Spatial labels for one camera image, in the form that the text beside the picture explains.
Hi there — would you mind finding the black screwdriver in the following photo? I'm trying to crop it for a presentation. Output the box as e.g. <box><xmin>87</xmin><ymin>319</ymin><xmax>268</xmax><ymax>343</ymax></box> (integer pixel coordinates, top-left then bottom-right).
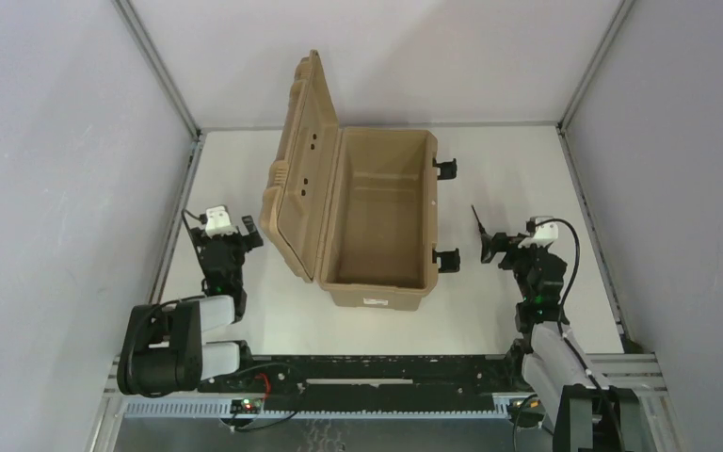
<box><xmin>471</xmin><ymin>204</ymin><xmax>490</xmax><ymax>250</ymax></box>

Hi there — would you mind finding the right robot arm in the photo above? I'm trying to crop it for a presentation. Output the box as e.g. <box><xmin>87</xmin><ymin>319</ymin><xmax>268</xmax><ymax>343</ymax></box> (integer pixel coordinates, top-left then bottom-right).
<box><xmin>480</xmin><ymin>224</ymin><xmax>645</xmax><ymax>451</ymax></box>

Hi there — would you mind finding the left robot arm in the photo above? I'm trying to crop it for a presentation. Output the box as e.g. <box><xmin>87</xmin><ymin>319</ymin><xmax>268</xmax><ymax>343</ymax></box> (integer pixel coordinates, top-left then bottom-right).
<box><xmin>117</xmin><ymin>214</ymin><xmax>264</xmax><ymax>398</ymax></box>

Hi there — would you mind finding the black front bin latch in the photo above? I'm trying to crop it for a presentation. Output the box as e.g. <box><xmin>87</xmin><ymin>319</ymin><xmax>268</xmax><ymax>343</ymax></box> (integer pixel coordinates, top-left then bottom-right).
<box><xmin>432</xmin><ymin>249</ymin><xmax>460</xmax><ymax>274</ymax></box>

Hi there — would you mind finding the black bin latch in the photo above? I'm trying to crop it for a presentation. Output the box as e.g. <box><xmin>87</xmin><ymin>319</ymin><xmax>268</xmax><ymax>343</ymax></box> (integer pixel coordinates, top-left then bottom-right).
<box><xmin>432</xmin><ymin>158</ymin><xmax>458</xmax><ymax>181</ymax></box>
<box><xmin>432</xmin><ymin>249</ymin><xmax>460</xmax><ymax>274</ymax></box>

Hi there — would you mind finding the black rear bin latch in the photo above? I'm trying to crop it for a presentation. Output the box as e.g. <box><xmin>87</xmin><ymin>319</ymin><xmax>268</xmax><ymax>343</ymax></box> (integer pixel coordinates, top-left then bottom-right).
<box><xmin>432</xmin><ymin>158</ymin><xmax>458</xmax><ymax>181</ymax></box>

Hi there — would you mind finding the tan plastic storage bin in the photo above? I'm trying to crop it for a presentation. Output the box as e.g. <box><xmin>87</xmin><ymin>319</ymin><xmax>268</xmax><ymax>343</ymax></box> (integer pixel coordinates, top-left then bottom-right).
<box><xmin>260</xmin><ymin>51</ymin><xmax>439</xmax><ymax>312</ymax></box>

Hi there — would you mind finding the small green circuit board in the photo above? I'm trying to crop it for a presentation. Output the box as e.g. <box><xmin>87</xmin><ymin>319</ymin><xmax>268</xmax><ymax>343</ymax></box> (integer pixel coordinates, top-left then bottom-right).
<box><xmin>230</xmin><ymin>398</ymin><xmax>264</xmax><ymax>416</ymax></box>

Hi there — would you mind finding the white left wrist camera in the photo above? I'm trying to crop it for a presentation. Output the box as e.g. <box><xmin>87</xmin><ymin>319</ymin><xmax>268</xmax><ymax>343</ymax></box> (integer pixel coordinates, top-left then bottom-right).
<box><xmin>204</xmin><ymin>205</ymin><xmax>237</xmax><ymax>237</ymax></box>

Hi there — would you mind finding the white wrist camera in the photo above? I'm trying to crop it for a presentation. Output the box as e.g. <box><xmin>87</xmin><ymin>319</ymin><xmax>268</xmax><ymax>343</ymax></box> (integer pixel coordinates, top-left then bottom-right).
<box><xmin>204</xmin><ymin>205</ymin><xmax>237</xmax><ymax>237</ymax></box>
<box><xmin>518</xmin><ymin>217</ymin><xmax>559</xmax><ymax>248</ymax></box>

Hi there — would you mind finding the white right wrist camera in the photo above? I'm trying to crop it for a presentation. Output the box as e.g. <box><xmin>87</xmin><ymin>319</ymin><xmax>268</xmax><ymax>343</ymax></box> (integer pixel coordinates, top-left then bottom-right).
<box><xmin>518</xmin><ymin>217</ymin><xmax>559</xmax><ymax>248</ymax></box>

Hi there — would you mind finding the black right camera cable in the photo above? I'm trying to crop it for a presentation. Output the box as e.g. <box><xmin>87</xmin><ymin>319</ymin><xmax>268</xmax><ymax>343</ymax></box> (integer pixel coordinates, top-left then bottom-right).
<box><xmin>533</xmin><ymin>218</ymin><xmax>626</xmax><ymax>452</ymax></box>

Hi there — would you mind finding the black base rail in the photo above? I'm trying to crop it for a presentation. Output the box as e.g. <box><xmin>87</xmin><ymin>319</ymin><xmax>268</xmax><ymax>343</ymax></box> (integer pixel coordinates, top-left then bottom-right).
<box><xmin>197</xmin><ymin>354</ymin><xmax>528</xmax><ymax>413</ymax></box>

